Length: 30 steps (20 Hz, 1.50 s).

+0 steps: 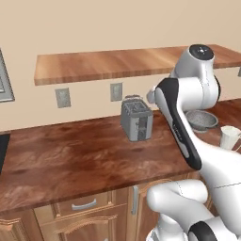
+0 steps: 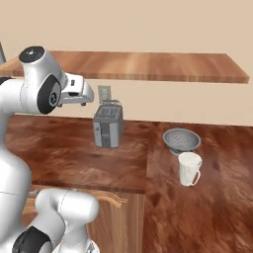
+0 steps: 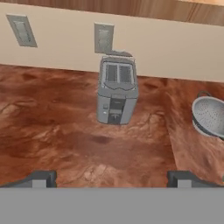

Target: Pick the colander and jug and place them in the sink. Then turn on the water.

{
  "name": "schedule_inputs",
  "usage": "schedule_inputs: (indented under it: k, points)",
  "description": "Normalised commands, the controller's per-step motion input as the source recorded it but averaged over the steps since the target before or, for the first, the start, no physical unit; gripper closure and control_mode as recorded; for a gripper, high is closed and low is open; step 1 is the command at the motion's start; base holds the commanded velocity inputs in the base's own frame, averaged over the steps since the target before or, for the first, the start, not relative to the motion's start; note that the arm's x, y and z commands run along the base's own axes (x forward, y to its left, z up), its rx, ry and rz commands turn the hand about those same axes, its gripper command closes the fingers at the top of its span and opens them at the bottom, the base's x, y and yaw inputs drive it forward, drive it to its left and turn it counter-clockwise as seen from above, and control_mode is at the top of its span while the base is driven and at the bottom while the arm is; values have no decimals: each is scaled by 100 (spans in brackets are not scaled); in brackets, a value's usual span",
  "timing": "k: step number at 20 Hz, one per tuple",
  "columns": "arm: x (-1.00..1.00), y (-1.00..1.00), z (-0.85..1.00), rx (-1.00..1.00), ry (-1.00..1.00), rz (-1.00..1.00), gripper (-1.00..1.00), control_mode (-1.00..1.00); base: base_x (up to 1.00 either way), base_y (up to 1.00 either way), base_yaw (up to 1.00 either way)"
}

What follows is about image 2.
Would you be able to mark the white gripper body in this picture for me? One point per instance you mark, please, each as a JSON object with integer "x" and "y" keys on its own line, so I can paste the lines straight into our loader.
{"x": 80, "y": 94}

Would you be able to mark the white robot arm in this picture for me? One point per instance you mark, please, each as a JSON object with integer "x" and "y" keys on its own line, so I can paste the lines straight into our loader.
{"x": 31, "y": 89}

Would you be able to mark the grey metal colander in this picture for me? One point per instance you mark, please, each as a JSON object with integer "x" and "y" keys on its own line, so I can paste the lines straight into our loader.
{"x": 181, "y": 140}

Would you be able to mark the white jug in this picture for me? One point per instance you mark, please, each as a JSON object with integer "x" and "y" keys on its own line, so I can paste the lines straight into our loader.
{"x": 188, "y": 168}

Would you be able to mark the silver toaster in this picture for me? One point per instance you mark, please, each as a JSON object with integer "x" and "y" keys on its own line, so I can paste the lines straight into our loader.
{"x": 108, "y": 126}

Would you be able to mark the grey appliance edge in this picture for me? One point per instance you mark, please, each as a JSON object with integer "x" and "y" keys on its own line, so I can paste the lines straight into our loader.
{"x": 1, "y": 52}

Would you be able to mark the grey wall socket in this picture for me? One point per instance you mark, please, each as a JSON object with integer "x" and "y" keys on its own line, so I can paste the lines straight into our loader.
{"x": 104, "y": 93}

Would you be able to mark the wooden wall shelf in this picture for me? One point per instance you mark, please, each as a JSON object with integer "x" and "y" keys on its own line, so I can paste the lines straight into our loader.
{"x": 148, "y": 67}

